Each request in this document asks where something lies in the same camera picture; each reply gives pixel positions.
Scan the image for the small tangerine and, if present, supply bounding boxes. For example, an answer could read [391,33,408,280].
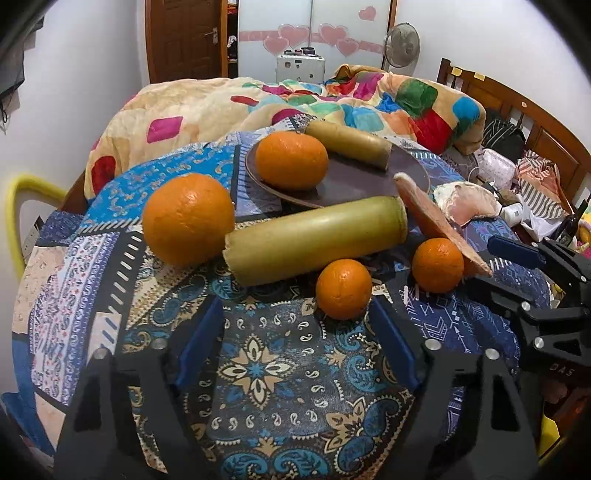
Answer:
[412,238,465,294]
[315,259,373,321]

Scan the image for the short sugarcane piece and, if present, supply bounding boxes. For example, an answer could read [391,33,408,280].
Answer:
[304,120,393,172]

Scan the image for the large orange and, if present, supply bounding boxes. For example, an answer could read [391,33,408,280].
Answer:
[142,173,235,268]
[256,131,329,190]

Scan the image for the long sugarcane piece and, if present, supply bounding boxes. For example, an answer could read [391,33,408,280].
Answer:
[223,196,408,287]

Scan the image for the striped fabric bag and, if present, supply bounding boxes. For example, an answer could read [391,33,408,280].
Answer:
[517,150,572,220]

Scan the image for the yellow cloth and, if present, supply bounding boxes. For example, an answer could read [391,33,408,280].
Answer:
[538,415,560,459]

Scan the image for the pink quilted pouch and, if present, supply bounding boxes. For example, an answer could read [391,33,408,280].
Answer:
[475,149,517,189]

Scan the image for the black backpack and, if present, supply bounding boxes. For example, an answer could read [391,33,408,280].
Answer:
[482,109,526,164]

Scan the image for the wooden headboard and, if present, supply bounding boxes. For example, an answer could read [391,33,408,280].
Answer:
[437,58,590,205]

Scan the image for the blue patterned patchwork cloth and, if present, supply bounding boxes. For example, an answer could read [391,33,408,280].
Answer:
[11,115,553,480]

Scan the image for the purple round plate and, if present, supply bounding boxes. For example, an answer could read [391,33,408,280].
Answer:
[243,141,431,208]

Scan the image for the standing electric fan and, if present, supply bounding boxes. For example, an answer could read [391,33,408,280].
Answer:
[384,22,421,75]

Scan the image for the yellow foam tube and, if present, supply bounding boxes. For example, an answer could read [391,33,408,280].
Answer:
[4,173,66,280]

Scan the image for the sliding wardrobe with hearts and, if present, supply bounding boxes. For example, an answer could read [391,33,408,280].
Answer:
[221,1,398,82]

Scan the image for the white box appliance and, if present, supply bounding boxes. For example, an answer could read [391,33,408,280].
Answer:
[276,51,325,84]

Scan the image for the colourful patchwork blanket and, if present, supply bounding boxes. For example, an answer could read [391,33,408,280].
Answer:
[84,64,486,200]

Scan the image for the brown wooden door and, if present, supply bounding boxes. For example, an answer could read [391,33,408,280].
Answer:
[144,0,223,83]

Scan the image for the small black wall monitor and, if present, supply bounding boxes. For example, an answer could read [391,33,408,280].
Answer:
[0,17,45,103]

